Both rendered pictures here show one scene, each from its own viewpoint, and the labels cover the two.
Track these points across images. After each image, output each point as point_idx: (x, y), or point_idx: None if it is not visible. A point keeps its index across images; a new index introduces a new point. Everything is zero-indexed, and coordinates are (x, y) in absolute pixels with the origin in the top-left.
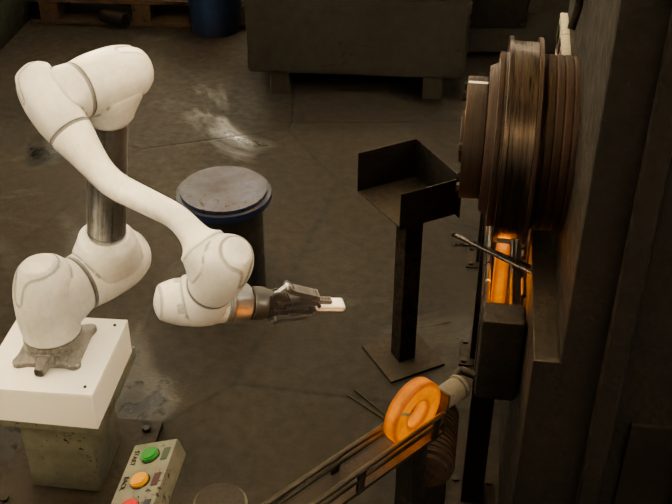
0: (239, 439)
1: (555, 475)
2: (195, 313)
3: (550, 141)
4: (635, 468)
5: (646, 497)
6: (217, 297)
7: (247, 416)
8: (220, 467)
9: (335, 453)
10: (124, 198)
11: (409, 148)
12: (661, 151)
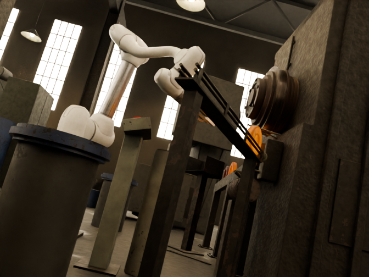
0: (121, 244)
1: (309, 187)
2: (174, 77)
3: (290, 82)
4: (342, 183)
5: (347, 202)
6: (189, 65)
7: (123, 243)
8: (114, 246)
9: (168, 256)
10: (149, 49)
11: (200, 163)
12: (349, 37)
